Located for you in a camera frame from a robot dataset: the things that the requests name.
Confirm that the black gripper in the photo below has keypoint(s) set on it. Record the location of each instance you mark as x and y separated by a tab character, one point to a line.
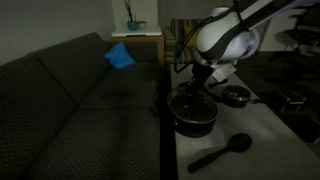
201	73

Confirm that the large glass lid black knob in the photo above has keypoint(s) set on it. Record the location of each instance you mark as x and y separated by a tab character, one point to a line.
180	106

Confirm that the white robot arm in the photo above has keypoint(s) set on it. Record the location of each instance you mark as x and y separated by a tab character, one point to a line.
226	36

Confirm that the big black pot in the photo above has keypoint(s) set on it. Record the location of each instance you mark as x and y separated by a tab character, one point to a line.
193	130

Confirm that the small black saucepan with lid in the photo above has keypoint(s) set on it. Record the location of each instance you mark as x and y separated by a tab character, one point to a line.
236	96

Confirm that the teal pot with plant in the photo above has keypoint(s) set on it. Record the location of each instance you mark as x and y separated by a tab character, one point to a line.
132	25

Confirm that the light grey coffee table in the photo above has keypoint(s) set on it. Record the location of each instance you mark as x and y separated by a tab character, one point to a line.
266	153

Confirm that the striped armchair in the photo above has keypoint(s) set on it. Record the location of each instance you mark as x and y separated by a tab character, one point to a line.
170	43

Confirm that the black plastic serving spoon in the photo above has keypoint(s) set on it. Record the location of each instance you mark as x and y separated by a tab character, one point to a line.
239	142

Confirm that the wooden side table white top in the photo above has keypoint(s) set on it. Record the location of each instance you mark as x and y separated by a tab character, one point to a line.
136	41

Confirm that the blue throw pillow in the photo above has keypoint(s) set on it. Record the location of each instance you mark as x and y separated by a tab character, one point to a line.
119	56

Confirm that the small white cup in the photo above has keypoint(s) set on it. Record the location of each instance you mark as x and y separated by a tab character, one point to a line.
142	25

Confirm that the window blinds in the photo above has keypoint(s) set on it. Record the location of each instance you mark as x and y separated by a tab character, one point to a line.
180	8

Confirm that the dark equipment on floor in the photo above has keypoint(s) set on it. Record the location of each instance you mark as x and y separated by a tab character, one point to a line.
286	100

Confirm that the black office chair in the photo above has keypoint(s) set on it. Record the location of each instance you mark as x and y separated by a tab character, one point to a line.
308	31

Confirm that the dark grey fabric sofa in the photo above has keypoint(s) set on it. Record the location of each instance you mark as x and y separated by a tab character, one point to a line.
66	116

